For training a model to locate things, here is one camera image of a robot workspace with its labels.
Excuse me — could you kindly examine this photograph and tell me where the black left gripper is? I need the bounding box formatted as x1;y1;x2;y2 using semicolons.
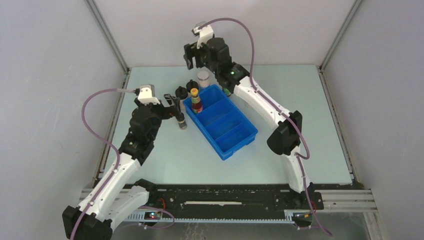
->
135;94;181;141

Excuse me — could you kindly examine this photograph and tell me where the peppercorn jar silver lid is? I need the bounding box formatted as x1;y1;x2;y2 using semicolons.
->
197;70;211;90

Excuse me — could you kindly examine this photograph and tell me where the short yellow-cap sauce bottle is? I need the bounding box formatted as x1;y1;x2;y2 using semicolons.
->
190;88;203;115

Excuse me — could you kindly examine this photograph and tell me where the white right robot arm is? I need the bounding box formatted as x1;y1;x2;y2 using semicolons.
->
183;37;311;209

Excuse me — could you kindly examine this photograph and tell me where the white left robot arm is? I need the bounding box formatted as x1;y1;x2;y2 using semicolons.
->
62;93;182;240

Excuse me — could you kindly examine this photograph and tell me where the black-lid spout jar front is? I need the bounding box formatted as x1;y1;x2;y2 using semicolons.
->
175;86;188;112

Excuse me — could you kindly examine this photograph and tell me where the black-lid spout jar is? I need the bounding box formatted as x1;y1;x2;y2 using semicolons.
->
175;86;188;112
186;79;200;95

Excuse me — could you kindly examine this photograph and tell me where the black spice shaker front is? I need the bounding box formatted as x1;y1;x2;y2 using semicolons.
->
175;112;187;130

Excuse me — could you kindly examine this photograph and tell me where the black-lid spout jar rear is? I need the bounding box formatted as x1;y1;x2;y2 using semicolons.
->
186;79;200;95

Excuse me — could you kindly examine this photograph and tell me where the tall green-label sauce bottle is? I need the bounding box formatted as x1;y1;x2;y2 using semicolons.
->
222;87;232;97

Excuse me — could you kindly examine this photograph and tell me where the blue divided plastic bin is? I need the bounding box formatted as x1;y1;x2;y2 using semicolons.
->
183;85;258;161

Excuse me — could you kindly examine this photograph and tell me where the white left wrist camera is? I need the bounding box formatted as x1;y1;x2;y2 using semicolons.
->
137;84;161;105

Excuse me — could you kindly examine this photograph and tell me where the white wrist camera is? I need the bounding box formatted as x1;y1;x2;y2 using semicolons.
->
191;21;214;49
137;84;161;105

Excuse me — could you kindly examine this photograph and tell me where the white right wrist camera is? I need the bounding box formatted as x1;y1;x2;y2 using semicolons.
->
191;21;214;49

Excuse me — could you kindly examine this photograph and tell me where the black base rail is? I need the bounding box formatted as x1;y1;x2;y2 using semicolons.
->
136;179;324;221

